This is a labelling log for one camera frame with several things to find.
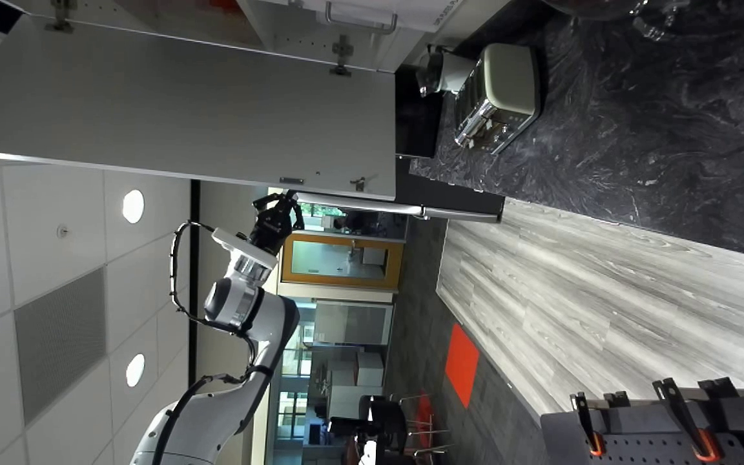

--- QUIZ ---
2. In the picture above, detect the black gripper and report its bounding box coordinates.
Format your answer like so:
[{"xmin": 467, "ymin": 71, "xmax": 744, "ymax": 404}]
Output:
[{"xmin": 251, "ymin": 191, "xmax": 306, "ymax": 255}]

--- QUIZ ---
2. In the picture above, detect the grey cupboard door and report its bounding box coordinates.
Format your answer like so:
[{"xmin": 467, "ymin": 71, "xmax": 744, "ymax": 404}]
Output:
[{"xmin": 0, "ymin": 18, "xmax": 396, "ymax": 200}]

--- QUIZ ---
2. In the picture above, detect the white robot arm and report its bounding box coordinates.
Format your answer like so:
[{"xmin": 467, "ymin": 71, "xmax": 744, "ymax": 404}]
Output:
[{"xmin": 130, "ymin": 191, "xmax": 306, "ymax": 465}]

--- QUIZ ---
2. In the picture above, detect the grey upper cupboard box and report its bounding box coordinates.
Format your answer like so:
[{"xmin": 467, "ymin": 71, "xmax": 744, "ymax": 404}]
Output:
[{"xmin": 3, "ymin": 0, "xmax": 512, "ymax": 73}]

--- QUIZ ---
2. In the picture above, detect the wooden framed glass door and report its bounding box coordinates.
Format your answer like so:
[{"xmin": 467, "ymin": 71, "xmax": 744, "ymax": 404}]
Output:
[{"xmin": 278, "ymin": 232, "xmax": 404, "ymax": 293}]

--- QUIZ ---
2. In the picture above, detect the round ceiling light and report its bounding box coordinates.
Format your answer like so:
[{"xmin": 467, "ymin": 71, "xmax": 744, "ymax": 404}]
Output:
[
  {"xmin": 123, "ymin": 355, "xmax": 148, "ymax": 387},
  {"xmin": 121, "ymin": 188, "xmax": 145, "ymax": 224}
]

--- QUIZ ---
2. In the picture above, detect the black coffee machine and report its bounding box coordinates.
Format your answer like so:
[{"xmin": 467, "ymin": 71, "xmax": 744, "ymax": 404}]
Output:
[{"xmin": 396, "ymin": 44, "xmax": 474, "ymax": 157}]

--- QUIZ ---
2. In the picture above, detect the black chair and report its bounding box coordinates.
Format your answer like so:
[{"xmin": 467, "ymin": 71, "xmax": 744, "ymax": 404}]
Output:
[{"xmin": 329, "ymin": 392, "xmax": 461, "ymax": 465}]

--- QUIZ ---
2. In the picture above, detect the orange floor mat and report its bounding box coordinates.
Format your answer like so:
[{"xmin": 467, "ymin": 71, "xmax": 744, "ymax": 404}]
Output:
[{"xmin": 444, "ymin": 324, "xmax": 481, "ymax": 408}]

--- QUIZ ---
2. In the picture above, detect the silver toaster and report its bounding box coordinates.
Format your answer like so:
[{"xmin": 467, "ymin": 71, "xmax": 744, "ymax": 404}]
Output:
[{"xmin": 454, "ymin": 44, "xmax": 539, "ymax": 152}]

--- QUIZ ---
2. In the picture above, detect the orange black clamp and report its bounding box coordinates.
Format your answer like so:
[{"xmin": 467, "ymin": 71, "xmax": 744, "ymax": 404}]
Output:
[
  {"xmin": 653, "ymin": 377, "xmax": 724, "ymax": 465},
  {"xmin": 573, "ymin": 392, "xmax": 604, "ymax": 457}
]

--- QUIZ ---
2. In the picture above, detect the black marble countertop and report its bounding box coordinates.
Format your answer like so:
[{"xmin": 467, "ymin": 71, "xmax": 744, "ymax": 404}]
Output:
[{"xmin": 410, "ymin": 0, "xmax": 744, "ymax": 253}]

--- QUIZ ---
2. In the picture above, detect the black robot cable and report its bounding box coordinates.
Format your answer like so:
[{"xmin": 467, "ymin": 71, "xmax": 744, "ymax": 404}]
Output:
[{"xmin": 165, "ymin": 219, "xmax": 259, "ymax": 390}]

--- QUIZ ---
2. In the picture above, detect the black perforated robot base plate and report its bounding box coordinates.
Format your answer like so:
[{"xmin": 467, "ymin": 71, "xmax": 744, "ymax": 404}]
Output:
[{"xmin": 542, "ymin": 399, "xmax": 744, "ymax": 465}]

